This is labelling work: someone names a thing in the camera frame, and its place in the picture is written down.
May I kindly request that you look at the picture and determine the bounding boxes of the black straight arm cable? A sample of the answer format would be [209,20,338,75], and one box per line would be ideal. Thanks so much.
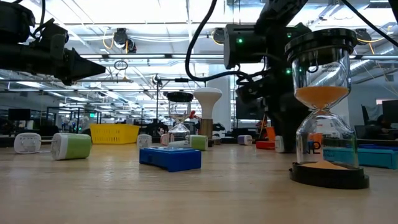
[341,0,398,48]

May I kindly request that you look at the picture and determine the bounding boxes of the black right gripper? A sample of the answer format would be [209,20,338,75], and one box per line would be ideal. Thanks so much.
[236,63,308,153]

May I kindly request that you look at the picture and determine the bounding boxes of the dark blue rectangular case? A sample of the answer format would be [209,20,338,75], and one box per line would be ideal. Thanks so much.
[139,146,202,172]

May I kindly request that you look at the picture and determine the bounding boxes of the orange sand hourglass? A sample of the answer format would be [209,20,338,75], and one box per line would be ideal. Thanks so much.
[284,27,371,190]

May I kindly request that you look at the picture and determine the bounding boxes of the cyan rectangular case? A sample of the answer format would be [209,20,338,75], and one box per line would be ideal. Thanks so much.
[323,146,398,170]

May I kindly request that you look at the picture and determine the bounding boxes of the red rectangular case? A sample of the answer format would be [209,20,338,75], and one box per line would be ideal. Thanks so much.
[256,141,277,151]

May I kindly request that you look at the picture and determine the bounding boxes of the black monitor screen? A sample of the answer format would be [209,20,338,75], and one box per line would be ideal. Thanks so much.
[381,99,398,124]
[235,98,270,121]
[8,108,31,121]

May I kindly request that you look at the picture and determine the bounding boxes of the green USB wall charger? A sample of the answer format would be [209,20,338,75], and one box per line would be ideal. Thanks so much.
[189,134,209,152]
[41,133,93,161]

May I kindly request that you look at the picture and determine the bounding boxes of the white bulb table lamp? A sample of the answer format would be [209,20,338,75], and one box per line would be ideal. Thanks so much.
[193,86,223,147]

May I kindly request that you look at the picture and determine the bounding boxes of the black looping arm cable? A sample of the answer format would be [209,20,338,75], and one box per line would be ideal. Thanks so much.
[185,0,268,83]

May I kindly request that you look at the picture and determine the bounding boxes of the white sand hourglass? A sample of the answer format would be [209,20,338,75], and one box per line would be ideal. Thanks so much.
[166,91,194,147]

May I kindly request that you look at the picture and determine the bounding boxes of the yellow plastic basket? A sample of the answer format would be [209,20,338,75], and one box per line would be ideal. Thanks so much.
[89,123,141,145]

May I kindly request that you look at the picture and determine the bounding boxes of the white USB wall charger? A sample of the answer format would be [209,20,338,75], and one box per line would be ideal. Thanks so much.
[274,135,285,154]

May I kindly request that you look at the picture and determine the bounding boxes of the black ceiling cable reel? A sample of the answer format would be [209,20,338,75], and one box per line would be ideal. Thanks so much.
[354,27,373,46]
[212,27,225,45]
[112,27,137,54]

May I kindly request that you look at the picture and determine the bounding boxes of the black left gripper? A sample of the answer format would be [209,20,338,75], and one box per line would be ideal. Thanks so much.
[0,23,106,86]

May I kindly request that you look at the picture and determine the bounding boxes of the person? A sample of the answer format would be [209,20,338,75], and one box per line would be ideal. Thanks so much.
[363,114,393,140]

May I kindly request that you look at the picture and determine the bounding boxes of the purple USB wall charger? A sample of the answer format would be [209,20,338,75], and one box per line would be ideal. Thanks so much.
[237,134,253,146]
[13,132,42,155]

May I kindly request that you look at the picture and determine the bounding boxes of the light blue USB wall charger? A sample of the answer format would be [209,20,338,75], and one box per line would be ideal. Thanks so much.
[167,140,191,149]

